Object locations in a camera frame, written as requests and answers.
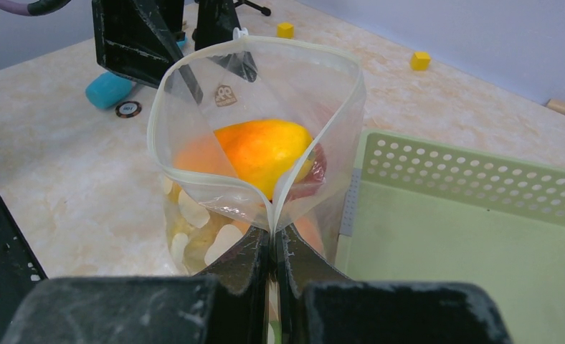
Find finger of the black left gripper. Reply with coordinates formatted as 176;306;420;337
193;0;257;82
92;0;184;88

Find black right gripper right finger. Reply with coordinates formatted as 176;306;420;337
275;226;512;343

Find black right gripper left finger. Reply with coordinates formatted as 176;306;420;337
3;227;270;343

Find clear dotted zip top bag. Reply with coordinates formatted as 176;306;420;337
147;35;366;275

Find orange mango toy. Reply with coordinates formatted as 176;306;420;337
173;119;313;201

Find peach toy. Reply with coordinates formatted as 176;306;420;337
219;216;324;254

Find yellow pear toy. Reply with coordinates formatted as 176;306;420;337
162;177;232;274

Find red bell pepper toy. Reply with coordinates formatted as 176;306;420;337
286;143;327;201

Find black tripod microphone stand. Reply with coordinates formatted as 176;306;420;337
234;0;271;16

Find blue cylinder toy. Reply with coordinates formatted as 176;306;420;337
85;35;189;110

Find yellow cube near tripod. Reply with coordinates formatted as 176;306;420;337
276;22;295;39

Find black round poker chip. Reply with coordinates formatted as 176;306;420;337
115;101;142;118

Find green perforated plastic basket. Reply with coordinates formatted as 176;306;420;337
335;130;565;343

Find yellow cube far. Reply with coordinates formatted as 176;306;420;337
409;52;431;71

